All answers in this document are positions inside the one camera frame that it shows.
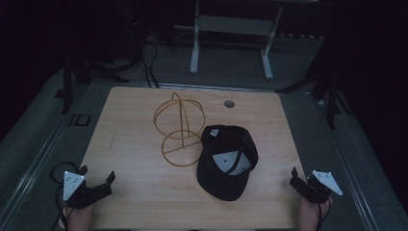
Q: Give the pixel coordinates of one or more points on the black tripod stand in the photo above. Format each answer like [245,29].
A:
[327,80]
[69,80]

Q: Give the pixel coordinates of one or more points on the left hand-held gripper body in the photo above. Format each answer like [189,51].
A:
[74,184]

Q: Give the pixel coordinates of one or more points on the white metal stand frame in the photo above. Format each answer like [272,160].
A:
[231,25]

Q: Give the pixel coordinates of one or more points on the grey round table grommet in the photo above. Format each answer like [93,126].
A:
[229,103]

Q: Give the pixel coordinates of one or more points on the person's left hand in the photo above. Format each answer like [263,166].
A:
[80,218]

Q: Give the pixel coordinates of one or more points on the black baseball cap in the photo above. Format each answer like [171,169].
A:
[226,162]

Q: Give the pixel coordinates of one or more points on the person's right hand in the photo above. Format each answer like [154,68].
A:
[309,216]

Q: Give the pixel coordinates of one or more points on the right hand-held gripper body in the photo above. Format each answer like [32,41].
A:
[322,186]

